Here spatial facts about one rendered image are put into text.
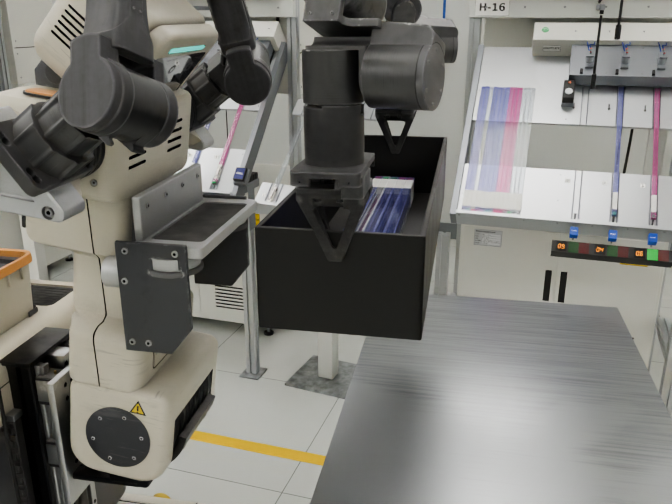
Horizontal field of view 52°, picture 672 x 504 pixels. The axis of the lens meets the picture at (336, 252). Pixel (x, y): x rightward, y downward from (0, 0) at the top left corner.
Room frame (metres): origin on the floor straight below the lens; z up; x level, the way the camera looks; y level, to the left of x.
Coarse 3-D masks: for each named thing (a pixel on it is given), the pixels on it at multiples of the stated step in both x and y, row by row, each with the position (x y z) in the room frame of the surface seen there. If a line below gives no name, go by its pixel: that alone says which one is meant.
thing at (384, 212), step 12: (384, 180) 1.14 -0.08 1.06; (396, 180) 1.14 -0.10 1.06; (408, 180) 1.14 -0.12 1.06; (372, 192) 1.06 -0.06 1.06; (384, 192) 1.06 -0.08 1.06; (396, 192) 1.06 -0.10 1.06; (408, 192) 1.06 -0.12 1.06; (372, 204) 0.99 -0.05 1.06; (384, 204) 0.99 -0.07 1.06; (396, 204) 0.99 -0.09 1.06; (408, 204) 1.05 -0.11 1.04; (372, 216) 0.92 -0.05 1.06; (384, 216) 0.92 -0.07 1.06; (396, 216) 0.92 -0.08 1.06; (360, 228) 0.87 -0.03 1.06; (372, 228) 0.87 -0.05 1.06; (384, 228) 0.87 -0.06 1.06; (396, 228) 0.87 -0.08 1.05
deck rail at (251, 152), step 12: (276, 60) 2.76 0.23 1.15; (276, 72) 2.72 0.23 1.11; (276, 84) 2.72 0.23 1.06; (264, 108) 2.60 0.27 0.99; (264, 120) 2.60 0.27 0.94; (252, 132) 2.53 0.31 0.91; (264, 132) 2.59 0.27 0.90; (252, 144) 2.49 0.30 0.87; (252, 156) 2.48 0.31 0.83; (252, 168) 2.48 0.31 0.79; (240, 192) 2.37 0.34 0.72
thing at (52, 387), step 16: (64, 368) 0.99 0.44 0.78; (48, 384) 0.94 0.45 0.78; (64, 384) 0.96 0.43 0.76; (208, 384) 1.04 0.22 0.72; (48, 400) 0.96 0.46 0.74; (64, 400) 0.96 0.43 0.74; (192, 400) 0.98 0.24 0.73; (208, 400) 1.02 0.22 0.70; (64, 416) 0.95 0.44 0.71; (192, 416) 0.97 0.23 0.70; (64, 432) 0.95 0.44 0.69; (176, 432) 0.91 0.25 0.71; (192, 432) 0.94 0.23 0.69; (48, 448) 0.97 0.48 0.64; (64, 448) 0.94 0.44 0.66; (176, 448) 0.92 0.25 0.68; (64, 464) 0.94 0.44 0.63; (80, 464) 0.97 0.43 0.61; (64, 480) 0.94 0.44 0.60; (80, 480) 0.97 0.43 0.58; (96, 480) 0.94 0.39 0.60; (112, 480) 0.94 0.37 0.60; (128, 480) 0.93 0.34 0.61; (64, 496) 0.94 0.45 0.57
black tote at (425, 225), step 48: (384, 144) 1.20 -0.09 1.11; (432, 144) 1.19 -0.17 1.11; (432, 192) 0.80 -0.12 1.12; (288, 240) 0.65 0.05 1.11; (336, 240) 0.64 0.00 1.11; (384, 240) 0.64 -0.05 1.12; (432, 240) 0.78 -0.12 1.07; (288, 288) 0.65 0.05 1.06; (336, 288) 0.64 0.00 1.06; (384, 288) 0.64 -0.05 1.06; (384, 336) 0.63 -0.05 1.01
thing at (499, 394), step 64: (448, 320) 1.13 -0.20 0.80; (512, 320) 1.13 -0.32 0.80; (576, 320) 1.13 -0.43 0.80; (384, 384) 0.90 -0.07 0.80; (448, 384) 0.90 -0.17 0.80; (512, 384) 0.90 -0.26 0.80; (576, 384) 0.90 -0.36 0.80; (640, 384) 0.90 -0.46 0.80; (384, 448) 0.74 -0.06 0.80; (448, 448) 0.74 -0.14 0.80; (512, 448) 0.74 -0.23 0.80; (576, 448) 0.74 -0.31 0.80; (640, 448) 0.74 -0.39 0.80
